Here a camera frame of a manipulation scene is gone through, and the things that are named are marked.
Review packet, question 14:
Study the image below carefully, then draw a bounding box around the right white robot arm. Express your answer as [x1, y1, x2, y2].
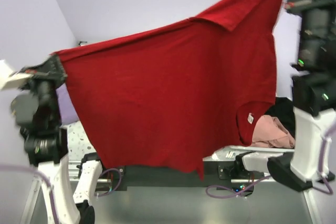
[234, 0, 335, 192]

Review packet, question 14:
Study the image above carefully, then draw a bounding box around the pink t shirt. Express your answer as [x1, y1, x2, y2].
[251, 115, 296, 148]

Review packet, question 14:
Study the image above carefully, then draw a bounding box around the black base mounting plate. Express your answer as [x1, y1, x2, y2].
[96, 162, 254, 196]

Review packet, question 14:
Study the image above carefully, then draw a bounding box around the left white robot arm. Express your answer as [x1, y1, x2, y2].
[10, 55, 109, 223]

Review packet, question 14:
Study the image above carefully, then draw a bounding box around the folded lavender t shirt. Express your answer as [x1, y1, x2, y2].
[56, 84, 79, 125]

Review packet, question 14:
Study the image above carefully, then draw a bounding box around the aluminium frame rail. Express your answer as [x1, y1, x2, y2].
[19, 153, 321, 224]

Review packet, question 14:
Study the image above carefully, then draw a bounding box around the white laundry basket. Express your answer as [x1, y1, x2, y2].
[203, 146, 295, 162]

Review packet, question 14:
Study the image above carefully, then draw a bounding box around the red t shirt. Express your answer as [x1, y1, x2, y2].
[57, 0, 282, 177]

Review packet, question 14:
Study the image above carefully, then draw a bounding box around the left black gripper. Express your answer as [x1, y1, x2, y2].
[18, 52, 68, 121]

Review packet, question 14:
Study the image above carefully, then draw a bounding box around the black t shirt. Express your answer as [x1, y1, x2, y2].
[265, 97, 296, 137]

